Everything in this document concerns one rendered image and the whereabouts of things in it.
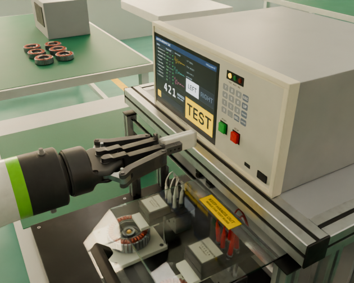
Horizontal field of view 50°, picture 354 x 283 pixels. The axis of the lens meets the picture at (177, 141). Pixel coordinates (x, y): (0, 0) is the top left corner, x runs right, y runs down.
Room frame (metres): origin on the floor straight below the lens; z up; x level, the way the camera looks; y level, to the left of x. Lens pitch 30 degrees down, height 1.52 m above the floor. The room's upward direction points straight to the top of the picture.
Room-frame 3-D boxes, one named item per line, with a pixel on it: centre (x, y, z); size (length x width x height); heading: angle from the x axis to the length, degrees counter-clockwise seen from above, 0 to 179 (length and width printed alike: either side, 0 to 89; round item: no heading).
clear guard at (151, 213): (0.48, -0.03, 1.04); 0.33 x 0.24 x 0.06; 120
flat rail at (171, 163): (0.69, -0.02, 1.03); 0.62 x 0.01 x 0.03; 30
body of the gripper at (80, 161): (0.50, 0.13, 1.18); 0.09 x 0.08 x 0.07; 120
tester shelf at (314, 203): (0.79, -0.21, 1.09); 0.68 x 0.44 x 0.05; 30
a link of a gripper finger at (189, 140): (0.58, 0.00, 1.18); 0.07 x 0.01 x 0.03; 120
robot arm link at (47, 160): (0.46, 0.20, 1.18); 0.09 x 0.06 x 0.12; 30
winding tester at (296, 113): (0.78, -0.22, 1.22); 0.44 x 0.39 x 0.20; 30
